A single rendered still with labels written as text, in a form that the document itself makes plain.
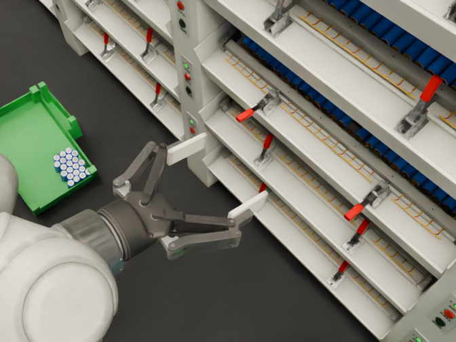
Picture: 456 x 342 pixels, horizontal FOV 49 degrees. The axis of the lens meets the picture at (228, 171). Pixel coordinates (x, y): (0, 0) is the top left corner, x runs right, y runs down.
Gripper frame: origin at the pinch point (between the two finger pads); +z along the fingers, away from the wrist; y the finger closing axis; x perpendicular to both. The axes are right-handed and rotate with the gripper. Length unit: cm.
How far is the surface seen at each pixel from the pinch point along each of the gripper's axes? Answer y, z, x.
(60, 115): -81, 13, -60
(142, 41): -61, 29, -25
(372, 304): 24, 33, -44
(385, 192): 15.2, 23.4, -5.6
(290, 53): -7.1, 16.9, 10.4
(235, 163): -25, 33, -43
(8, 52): -118, 13, -61
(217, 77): -24.9, 20.7, -8.6
